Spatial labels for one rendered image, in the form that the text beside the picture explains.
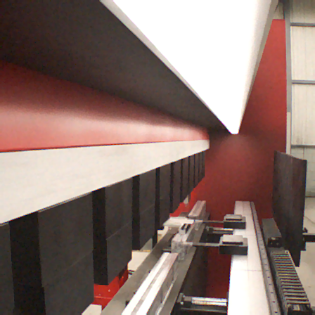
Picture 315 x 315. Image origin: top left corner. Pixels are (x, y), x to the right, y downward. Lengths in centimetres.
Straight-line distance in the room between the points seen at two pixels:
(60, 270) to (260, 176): 229
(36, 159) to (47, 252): 10
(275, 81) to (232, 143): 55
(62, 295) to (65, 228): 8
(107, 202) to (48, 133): 21
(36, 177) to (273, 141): 235
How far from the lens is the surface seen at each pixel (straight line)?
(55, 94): 41
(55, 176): 41
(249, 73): 20
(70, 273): 46
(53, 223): 41
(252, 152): 262
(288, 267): 113
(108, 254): 59
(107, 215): 57
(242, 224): 176
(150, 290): 110
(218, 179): 264
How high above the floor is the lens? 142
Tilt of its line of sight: 3 degrees down
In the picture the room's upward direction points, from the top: 1 degrees clockwise
